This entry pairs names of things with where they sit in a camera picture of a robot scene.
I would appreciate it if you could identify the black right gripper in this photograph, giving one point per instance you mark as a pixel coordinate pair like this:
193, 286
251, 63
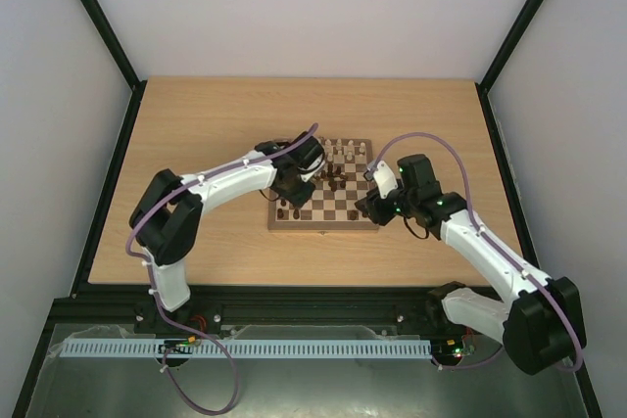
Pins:
374, 205

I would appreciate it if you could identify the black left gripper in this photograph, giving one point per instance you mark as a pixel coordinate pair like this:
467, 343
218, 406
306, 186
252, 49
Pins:
299, 200

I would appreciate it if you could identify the dark brown knight chess piece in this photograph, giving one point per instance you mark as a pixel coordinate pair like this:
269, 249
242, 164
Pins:
353, 215

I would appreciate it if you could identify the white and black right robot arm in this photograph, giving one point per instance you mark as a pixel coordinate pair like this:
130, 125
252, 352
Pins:
537, 319

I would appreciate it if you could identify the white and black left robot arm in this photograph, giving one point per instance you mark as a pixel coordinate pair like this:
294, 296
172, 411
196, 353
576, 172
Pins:
165, 222

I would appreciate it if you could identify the wooden chessboard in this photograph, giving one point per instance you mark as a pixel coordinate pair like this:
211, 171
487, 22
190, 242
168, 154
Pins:
336, 189

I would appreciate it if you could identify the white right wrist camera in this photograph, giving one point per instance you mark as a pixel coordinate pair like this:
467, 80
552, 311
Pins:
383, 177

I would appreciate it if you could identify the black aluminium frame rail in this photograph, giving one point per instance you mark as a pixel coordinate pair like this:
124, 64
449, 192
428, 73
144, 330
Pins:
217, 308

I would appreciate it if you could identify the light blue slotted cable duct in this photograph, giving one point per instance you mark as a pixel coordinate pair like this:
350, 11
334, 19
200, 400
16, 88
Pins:
248, 349

